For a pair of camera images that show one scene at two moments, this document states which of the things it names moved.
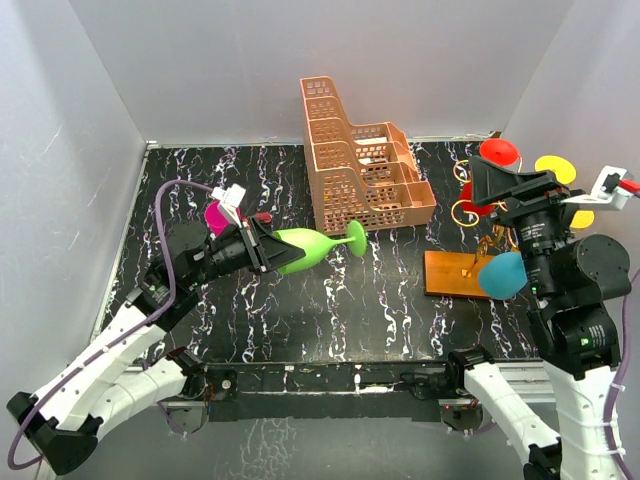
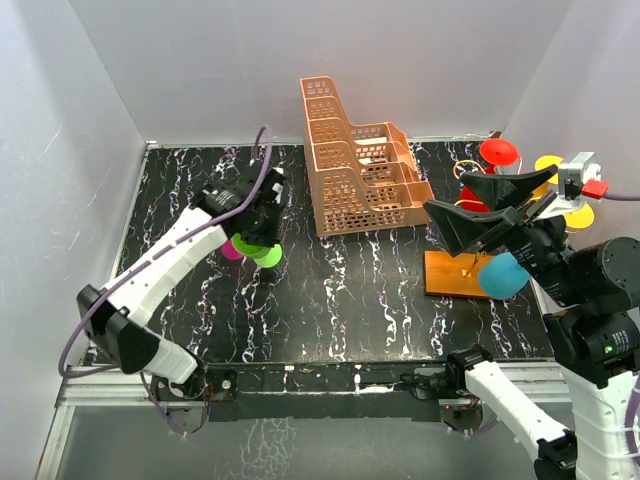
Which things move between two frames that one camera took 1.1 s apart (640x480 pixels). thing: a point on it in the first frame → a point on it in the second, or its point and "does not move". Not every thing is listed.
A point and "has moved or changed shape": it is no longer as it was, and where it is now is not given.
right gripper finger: [490, 182] → [462, 228]
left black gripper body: [237, 251] → [265, 228]
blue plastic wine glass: [503, 276] does not move
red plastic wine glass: [500, 151] does not move
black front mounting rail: [327, 391] does not move
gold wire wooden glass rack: [456, 274] does not move
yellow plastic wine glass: [582, 219] does not move
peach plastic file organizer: [358, 172] does not move
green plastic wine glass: [315, 245] has moved or changed shape
